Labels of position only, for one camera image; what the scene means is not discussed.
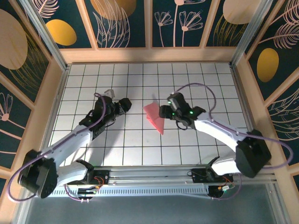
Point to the aluminium mounting rail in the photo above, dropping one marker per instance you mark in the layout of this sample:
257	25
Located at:
149	175

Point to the pink paper sheet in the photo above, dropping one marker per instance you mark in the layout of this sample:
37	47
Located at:
154	116

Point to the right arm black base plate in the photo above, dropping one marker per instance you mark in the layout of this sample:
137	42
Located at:
198	177

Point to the aluminium corner post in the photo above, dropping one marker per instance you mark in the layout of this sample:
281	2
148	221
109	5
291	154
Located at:
250	35
51	44

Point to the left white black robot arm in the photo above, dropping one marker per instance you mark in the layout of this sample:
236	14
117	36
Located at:
67	144

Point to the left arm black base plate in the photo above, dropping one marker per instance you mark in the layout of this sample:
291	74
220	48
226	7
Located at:
102	175

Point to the aluminium table side rail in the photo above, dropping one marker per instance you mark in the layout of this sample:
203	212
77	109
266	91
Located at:
60	93
241	93

